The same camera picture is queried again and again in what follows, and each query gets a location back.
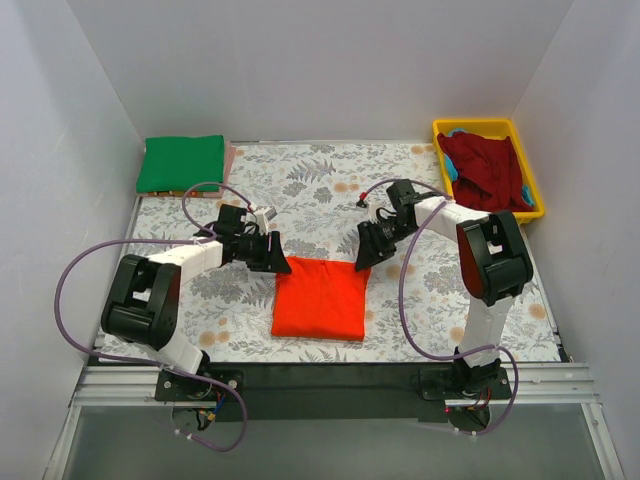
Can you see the folded green t shirt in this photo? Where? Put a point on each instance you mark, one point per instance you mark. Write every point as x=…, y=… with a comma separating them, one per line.
x=176, y=163

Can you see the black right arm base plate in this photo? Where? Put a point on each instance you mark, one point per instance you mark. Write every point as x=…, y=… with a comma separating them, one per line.
x=447, y=382

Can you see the folded pink t shirt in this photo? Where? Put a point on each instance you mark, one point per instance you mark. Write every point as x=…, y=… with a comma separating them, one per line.
x=229, y=156

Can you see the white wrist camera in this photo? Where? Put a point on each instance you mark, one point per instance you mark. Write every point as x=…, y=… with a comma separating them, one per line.
x=262, y=217
x=371, y=207

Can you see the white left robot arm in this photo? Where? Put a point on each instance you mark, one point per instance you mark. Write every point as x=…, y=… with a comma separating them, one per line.
x=143, y=302

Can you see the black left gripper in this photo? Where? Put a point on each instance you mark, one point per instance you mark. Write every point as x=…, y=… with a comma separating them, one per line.
x=270, y=251

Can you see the yellow plastic bin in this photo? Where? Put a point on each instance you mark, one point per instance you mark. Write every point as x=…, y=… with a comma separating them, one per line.
x=484, y=166

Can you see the aluminium frame rail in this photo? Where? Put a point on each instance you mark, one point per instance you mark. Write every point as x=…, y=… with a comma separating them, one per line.
x=333, y=421

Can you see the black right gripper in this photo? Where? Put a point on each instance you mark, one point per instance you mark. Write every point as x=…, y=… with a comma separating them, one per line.
x=375, y=236

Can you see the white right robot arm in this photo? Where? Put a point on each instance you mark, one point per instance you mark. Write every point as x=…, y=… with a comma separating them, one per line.
x=495, y=267

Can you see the orange t shirt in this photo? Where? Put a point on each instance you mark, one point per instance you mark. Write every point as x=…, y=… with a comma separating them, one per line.
x=320, y=299

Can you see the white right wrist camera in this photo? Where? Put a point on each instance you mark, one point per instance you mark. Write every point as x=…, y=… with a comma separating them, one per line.
x=371, y=207

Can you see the dark red t shirt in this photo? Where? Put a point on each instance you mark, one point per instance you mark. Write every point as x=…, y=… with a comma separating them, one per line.
x=487, y=172

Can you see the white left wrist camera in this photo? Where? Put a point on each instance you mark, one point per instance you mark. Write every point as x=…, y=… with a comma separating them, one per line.
x=262, y=217

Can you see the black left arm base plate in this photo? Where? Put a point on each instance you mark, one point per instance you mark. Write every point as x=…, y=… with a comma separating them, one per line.
x=225, y=385

